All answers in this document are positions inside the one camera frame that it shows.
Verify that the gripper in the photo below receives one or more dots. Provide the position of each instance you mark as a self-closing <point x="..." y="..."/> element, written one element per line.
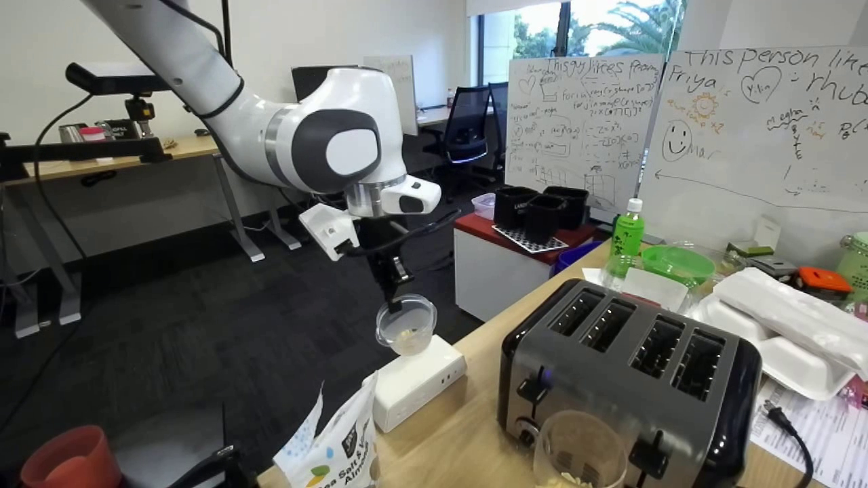
<point x="376" y="237"/>

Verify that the clear plastic measuring cup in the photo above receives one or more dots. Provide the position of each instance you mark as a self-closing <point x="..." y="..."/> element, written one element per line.
<point x="407" y="329"/>

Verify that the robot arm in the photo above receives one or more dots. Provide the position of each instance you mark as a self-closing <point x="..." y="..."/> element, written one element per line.
<point x="203" y="68"/>

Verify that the white box machine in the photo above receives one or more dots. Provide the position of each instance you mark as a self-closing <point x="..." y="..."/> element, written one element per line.
<point x="413" y="383"/>

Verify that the clear cup with nuts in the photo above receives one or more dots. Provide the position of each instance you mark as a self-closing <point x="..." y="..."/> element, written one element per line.
<point x="580" y="451"/>

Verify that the red plastic cup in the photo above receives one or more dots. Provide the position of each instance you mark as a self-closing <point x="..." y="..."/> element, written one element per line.
<point x="68" y="461"/>

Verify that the clear plastic food container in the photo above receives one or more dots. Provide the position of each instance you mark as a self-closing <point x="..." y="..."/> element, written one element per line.
<point x="484" y="205"/>

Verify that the white cabinet with red top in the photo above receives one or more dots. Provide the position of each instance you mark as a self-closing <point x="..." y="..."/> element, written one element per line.
<point x="495" y="271"/>

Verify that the row of office chairs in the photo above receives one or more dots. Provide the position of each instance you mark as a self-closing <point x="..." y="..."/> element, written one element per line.
<point x="464" y="129"/>

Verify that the small whiteboard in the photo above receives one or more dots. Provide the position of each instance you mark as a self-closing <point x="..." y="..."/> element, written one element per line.
<point x="400" y="88"/>

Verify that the patterned mat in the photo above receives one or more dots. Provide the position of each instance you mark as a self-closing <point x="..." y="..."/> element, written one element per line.
<point x="529" y="242"/>

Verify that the group of black bins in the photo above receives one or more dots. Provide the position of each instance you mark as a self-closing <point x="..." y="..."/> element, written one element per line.
<point x="539" y="207"/>

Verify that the monitor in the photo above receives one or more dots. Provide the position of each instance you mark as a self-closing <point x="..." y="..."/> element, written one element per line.
<point x="308" y="81"/>

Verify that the blue bowl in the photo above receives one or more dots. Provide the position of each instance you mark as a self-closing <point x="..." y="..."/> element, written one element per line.
<point x="573" y="256"/>

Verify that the white snack bag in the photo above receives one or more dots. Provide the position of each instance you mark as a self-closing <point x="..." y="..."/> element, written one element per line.
<point x="339" y="451"/>

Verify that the toaster lever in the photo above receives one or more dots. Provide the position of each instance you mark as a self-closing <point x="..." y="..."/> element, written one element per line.
<point x="649" y="455"/>
<point x="534" y="390"/>

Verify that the whiteboard with equations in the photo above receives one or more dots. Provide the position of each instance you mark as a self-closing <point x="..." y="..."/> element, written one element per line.
<point x="576" y="129"/>

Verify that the toaster knob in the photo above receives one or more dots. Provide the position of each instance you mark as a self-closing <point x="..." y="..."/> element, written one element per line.
<point x="525" y="432"/>

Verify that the green drink bottle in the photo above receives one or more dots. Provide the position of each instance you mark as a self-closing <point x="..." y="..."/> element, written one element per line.
<point x="627" y="237"/>

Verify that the wooden standing desk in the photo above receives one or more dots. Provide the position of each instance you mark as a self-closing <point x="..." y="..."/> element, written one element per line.
<point x="122" y="163"/>

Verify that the silver black four-slot toaster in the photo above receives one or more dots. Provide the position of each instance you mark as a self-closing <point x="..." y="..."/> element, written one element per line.
<point x="610" y="386"/>

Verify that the window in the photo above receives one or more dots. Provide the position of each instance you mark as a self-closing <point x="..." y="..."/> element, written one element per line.
<point x="583" y="27"/>

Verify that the green plastic bowl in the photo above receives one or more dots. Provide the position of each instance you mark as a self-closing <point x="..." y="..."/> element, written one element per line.
<point x="678" y="263"/>

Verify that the silver can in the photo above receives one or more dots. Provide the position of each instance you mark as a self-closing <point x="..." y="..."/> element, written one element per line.
<point x="70" y="133"/>

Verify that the small white box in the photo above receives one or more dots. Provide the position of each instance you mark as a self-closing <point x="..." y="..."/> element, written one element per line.
<point x="767" y="232"/>

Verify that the whiteboard with smiley drawing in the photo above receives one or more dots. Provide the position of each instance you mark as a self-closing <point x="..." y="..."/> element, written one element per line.
<point x="759" y="149"/>

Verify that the grey flat device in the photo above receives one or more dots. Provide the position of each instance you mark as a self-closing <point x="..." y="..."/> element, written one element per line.
<point x="773" y="266"/>

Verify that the white foam takeaway container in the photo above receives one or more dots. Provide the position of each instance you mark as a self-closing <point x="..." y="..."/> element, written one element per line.
<point x="793" y="325"/>

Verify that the orange lidded box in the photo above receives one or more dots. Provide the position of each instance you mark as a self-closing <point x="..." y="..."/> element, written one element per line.
<point x="822" y="280"/>

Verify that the green glass jar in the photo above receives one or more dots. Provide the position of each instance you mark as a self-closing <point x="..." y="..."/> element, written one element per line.
<point x="856" y="264"/>

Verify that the printed paper sheet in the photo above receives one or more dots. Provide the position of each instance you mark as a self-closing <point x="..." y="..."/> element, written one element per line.
<point x="831" y="434"/>

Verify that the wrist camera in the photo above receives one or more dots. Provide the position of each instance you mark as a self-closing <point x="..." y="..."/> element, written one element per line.
<point x="329" y="230"/>

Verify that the camera on mount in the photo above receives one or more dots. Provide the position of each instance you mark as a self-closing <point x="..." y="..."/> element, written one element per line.
<point x="115" y="78"/>

